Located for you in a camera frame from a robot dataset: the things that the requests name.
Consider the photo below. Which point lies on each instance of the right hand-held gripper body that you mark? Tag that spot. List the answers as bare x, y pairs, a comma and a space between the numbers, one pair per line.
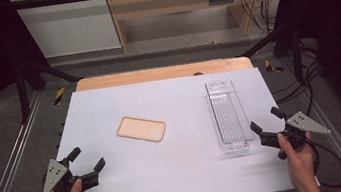
307, 124

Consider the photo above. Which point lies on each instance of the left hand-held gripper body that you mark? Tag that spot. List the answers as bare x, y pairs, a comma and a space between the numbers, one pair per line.
55, 174

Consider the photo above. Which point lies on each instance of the clear plastic tray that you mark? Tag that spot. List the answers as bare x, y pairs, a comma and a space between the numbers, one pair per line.
228, 114

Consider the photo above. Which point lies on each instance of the person's right hand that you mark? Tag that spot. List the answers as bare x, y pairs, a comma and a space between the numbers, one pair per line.
301, 166

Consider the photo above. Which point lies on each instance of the yellow black hazard tape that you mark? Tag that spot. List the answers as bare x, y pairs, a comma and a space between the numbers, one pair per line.
59, 95
270, 66

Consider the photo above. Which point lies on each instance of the black metal stand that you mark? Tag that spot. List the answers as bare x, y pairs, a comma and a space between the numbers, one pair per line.
296, 54
22, 93

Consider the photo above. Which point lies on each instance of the white table cover sheet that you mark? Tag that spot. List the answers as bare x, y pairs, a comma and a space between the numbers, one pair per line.
169, 177

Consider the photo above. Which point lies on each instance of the white cabinet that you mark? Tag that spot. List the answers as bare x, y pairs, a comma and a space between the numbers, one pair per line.
71, 25

